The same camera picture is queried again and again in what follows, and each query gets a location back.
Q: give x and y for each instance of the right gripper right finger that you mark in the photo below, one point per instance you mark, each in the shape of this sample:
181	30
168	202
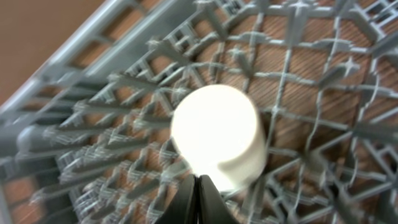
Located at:
211	207

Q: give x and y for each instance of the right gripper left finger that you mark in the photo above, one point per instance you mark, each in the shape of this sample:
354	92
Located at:
183	207

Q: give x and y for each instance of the small white cup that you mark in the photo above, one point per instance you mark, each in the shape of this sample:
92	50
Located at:
218	130

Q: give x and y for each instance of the grey dishwasher rack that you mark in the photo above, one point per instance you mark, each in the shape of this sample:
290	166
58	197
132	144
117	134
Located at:
86	139

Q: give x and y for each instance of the brown cardboard backdrop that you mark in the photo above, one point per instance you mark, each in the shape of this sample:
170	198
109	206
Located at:
31	31

